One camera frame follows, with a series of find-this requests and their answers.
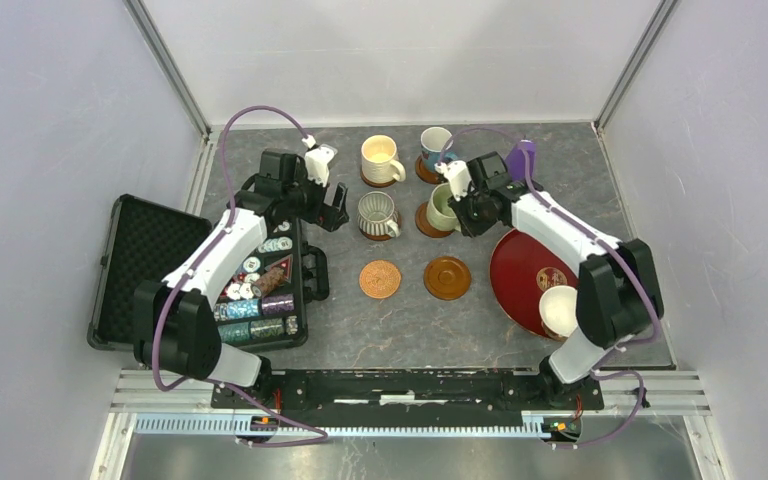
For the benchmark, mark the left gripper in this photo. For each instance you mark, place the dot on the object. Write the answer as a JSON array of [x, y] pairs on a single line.
[[330, 217]]

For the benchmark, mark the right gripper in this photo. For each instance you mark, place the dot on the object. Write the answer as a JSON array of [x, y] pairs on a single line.
[[458, 204]]

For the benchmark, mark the pale green cup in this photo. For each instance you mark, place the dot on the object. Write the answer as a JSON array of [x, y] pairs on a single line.
[[439, 214]]

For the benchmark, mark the brown wooden coaster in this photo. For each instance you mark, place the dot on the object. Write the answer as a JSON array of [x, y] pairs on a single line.
[[424, 225], [386, 235], [424, 174], [447, 278], [374, 184]]

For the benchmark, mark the grey ribbed mug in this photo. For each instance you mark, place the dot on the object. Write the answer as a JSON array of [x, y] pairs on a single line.
[[377, 212]]

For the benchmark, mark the cream ribbed mug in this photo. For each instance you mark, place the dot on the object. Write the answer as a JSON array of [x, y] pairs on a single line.
[[380, 160]]

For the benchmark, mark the blue white cup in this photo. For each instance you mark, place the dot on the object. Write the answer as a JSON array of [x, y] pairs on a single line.
[[432, 141]]

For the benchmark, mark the woven rattan coaster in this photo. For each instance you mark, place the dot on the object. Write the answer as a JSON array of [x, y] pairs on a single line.
[[380, 279]]

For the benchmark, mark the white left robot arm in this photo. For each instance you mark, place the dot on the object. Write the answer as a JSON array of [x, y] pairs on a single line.
[[173, 324]]

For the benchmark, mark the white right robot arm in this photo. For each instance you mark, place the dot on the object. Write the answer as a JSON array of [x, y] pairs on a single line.
[[618, 301]]

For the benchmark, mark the purple plastic object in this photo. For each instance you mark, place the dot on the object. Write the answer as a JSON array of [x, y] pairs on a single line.
[[521, 161]]

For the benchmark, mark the all in triangle card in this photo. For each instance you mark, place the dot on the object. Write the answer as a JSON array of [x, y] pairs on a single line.
[[285, 267]]

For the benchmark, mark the red round tray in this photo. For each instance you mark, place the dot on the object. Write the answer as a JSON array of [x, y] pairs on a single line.
[[521, 270]]

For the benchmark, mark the brown poker chip stack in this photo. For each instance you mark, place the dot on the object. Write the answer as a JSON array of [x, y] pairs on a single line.
[[266, 284]]

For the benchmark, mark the black poker chip case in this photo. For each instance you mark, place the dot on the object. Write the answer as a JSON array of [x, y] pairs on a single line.
[[146, 241]]

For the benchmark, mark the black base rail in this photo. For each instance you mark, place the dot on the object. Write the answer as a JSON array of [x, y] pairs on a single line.
[[492, 397]]

